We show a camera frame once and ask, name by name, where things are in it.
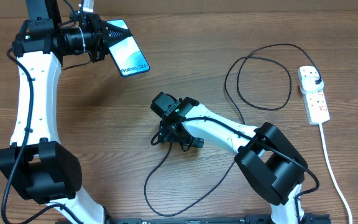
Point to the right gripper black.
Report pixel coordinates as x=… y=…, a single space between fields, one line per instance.
x=169 y=136

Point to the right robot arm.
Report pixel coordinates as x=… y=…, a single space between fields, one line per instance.
x=268 y=160

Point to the white power strip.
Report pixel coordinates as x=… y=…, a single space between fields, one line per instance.
x=315 y=103

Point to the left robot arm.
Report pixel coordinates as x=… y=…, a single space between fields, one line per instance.
x=36 y=164

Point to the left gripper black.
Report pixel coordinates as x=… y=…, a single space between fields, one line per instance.
x=102 y=33

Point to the white charger plug adapter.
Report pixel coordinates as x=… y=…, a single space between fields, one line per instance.
x=309 y=85

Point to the smartphone with blue screen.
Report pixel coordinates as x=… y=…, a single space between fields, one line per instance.
x=128 y=57

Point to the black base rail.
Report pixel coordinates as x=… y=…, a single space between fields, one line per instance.
x=309 y=218

